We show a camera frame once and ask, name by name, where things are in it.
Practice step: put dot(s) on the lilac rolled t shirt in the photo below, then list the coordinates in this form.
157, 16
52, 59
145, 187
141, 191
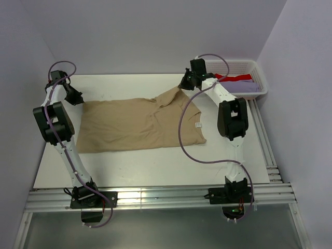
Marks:
242, 86

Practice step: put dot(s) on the white plastic basket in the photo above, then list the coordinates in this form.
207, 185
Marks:
239, 67

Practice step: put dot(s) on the red rolled t shirt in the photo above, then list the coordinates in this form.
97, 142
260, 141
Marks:
246, 77

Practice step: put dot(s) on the beige t shirt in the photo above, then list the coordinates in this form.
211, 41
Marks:
167, 120

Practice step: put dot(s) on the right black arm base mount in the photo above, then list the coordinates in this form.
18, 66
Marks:
235, 193

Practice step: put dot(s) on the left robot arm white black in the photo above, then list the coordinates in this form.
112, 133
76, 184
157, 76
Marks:
57, 129

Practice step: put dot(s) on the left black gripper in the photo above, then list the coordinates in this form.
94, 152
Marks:
78, 99

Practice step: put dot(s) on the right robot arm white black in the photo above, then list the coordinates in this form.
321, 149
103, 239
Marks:
232, 125

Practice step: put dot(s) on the aluminium frame rail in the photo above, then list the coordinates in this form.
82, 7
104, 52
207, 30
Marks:
147, 198

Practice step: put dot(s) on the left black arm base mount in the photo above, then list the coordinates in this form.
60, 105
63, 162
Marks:
93, 207

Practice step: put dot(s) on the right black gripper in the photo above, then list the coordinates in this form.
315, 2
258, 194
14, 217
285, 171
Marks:
184, 85

